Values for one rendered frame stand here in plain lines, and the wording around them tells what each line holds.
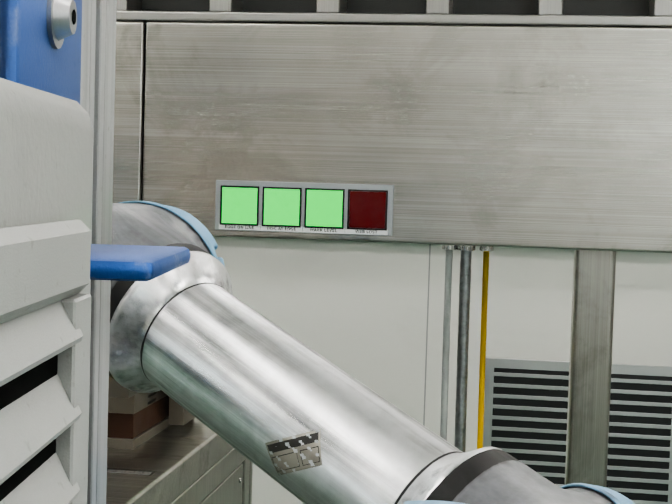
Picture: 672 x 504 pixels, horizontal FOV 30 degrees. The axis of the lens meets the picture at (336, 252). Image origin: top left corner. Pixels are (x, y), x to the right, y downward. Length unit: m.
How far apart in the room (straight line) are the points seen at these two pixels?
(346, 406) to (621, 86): 1.01
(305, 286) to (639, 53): 2.53
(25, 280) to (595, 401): 1.76
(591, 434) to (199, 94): 0.76
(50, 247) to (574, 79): 1.56
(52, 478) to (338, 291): 3.92
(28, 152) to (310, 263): 3.93
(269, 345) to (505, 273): 3.24
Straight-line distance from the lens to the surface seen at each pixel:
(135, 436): 1.52
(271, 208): 1.75
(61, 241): 0.19
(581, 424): 1.91
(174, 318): 0.88
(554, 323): 4.07
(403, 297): 4.08
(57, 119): 0.20
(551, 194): 1.72
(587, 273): 1.89
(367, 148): 1.73
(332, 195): 1.73
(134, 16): 1.82
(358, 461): 0.77
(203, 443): 1.55
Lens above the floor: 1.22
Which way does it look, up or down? 3 degrees down
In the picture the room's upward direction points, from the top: 2 degrees clockwise
